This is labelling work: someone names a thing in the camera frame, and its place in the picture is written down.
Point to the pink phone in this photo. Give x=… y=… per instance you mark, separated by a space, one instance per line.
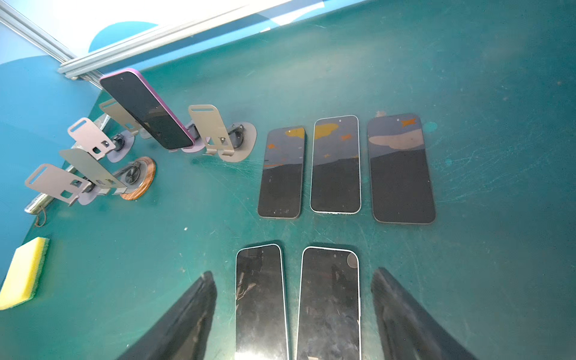
x=133 y=92

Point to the dark grey stand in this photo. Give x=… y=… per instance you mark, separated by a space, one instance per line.
x=123 y=118

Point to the left aluminium frame post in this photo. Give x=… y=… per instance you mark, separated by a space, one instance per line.
x=61 y=29

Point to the yellow sponge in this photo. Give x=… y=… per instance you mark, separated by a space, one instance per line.
x=24 y=272

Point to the wooden round phone stand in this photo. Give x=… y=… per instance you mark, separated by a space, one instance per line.
x=130 y=182

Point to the horizontal aluminium frame bar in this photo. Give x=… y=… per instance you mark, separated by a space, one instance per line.
x=161 y=36

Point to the dark phone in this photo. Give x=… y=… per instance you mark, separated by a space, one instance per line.
x=400 y=182

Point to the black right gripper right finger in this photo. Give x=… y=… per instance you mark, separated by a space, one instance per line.
x=406 y=329

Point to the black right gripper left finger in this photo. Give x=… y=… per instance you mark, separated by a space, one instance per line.
x=183 y=331

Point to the green phone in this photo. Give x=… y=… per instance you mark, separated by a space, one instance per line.
x=260 y=304

